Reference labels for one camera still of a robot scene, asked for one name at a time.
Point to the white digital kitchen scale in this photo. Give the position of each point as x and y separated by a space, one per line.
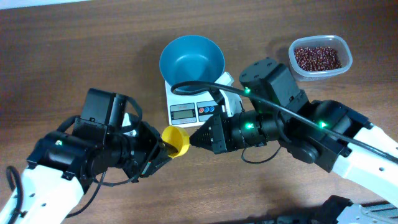
190 111

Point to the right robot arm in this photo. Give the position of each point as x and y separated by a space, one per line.
326 133

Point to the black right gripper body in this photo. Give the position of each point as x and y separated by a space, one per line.
219 134

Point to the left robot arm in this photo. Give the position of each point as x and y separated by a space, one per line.
109 133

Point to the clear plastic container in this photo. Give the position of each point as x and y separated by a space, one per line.
333 41

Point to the red beans in container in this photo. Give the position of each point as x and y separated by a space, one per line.
316 59

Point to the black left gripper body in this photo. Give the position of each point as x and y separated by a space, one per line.
148 150

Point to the teal bowl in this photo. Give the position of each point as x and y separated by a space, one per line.
191 58

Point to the yellow measuring scoop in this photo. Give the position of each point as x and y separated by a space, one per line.
178 138

